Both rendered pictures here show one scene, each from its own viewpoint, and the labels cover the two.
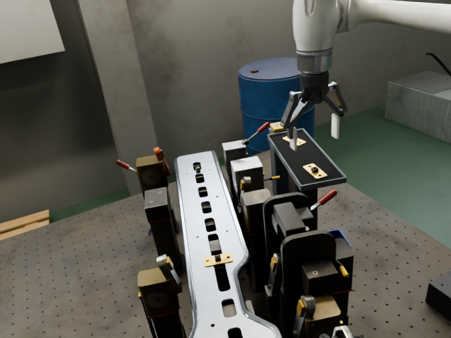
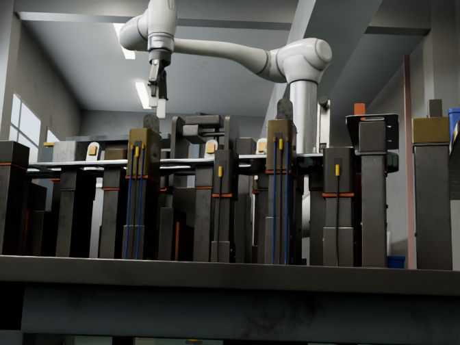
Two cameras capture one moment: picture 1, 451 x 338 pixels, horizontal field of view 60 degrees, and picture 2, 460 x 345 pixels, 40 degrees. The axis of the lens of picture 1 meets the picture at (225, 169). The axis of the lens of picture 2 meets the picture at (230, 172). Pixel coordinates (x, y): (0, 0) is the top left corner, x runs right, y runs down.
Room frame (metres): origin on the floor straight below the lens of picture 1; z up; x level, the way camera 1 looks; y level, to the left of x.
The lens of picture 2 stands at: (0.02, 1.59, 0.64)
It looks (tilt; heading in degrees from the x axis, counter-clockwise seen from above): 11 degrees up; 291
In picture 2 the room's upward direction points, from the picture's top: 2 degrees clockwise
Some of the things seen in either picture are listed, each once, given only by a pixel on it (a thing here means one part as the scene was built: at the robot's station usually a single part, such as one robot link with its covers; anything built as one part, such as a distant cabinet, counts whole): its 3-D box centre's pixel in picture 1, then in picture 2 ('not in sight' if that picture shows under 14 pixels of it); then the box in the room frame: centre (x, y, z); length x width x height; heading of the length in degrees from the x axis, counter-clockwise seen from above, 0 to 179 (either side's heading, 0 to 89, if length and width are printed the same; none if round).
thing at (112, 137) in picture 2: (302, 155); (124, 142); (1.11, -0.25, 1.16); 0.37 x 0.14 x 0.02; 6
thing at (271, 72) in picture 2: not in sight; (276, 67); (0.73, -0.76, 1.57); 0.18 x 0.14 x 0.13; 63
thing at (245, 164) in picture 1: (254, 210); (69, 210); (1.20, -0.09, 0.90); 0.13 x 0.08 x 0.41; 96
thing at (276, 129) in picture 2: not in sight; (280, 198); (0.42, 0.23, 0.87); 0.12 x 0.07 x 0.35; 96
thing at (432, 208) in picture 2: not in sight; (432, 198); (0.10, 0.11, 0.88); 0.08 x 0.08 x 0.36; 6
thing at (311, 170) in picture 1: (315, 170); not in sight; (1.00, -0.27, 1.17); 0.08 x 0.04 x 0.01; 15
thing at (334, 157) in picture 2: not in sight; (339, 213); (0.29, 0.20, 0.84); 0.12 x 0.07 x 0.28; 96
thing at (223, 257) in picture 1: (217, 258); not in sight; (0.85, 0.05, 1.01); 0.08 x 0.04 x 0.01; 96
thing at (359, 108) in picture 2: not in sight; (360, 190); (0.30, -0.16, 0.95); 0.03 x 0.01 x 0.50; 6
